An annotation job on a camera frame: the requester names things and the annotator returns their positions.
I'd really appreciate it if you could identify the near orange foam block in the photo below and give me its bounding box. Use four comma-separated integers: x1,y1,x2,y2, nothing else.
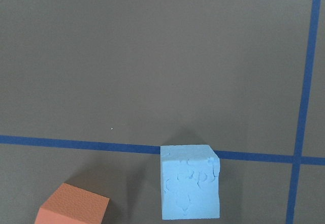
35,183,110,223

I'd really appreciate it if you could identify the light blue foam block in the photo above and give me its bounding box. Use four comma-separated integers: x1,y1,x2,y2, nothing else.
160,145,220,220

